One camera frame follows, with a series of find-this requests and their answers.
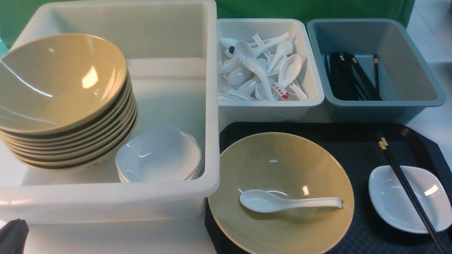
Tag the white ceramic soup spoon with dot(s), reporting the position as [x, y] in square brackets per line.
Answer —
[265, 202]

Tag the pile of white spoons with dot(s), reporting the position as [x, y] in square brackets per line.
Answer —
[263, 70]

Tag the stack of tan bowls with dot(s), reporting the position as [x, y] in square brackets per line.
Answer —
[67, 102]

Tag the large white plastic tub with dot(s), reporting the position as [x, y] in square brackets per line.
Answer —
[171, 52]

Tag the white square sauce dish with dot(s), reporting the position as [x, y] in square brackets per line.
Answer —
[394, 206]

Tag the blue-grey plastic bin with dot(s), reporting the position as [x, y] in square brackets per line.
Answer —
[407, 85]

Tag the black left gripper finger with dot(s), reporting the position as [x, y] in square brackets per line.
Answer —
[13, 237]

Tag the green backdrop cloth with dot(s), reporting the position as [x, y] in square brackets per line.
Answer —
[15, 14]

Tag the tan noodle bowl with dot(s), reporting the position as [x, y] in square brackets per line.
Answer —
[288, 166]

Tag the bundle of black chopsticks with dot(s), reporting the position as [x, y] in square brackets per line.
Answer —
[348, 79]

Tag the black chopstick gold band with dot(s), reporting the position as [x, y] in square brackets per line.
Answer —
[384, 146]

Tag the black plastic serving tray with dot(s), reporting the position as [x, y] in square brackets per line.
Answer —
[356, 148]

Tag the small white plastic bin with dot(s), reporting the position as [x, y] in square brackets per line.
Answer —
[309, 79]

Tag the stack of white dishes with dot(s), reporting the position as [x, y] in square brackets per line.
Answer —
[161, 154]

